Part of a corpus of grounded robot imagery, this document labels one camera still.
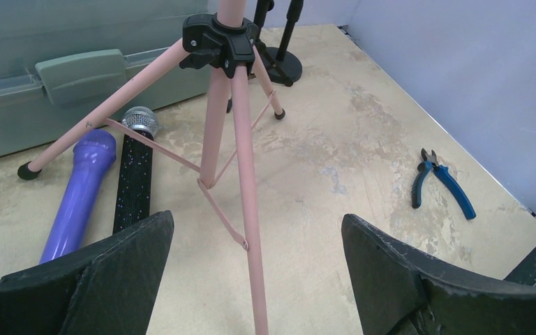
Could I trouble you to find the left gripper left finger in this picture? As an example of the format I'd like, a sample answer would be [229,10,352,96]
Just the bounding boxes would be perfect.
[0,211,174,334]

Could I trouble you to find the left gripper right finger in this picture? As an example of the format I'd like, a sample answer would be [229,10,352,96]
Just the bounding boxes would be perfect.
[341,214,536,334]

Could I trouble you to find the black silver microphone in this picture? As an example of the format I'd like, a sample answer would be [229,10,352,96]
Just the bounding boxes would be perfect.
[112,106,159,234]

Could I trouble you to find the purple toy microphone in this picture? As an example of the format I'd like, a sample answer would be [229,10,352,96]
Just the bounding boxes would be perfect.
[39,129,117,264]

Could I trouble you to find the pink music stand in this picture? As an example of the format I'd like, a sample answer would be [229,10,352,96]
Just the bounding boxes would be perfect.
[17,0,285,334]

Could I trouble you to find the black tripod mic stand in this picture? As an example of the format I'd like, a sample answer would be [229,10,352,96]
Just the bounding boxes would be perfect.
[250,1,285,120]

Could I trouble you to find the green plastic storage box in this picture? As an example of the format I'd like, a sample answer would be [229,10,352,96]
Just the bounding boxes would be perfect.
[0,1,208,156]

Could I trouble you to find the blue handled pliers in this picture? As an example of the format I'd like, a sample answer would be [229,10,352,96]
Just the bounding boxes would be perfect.
[411,147,478,221]

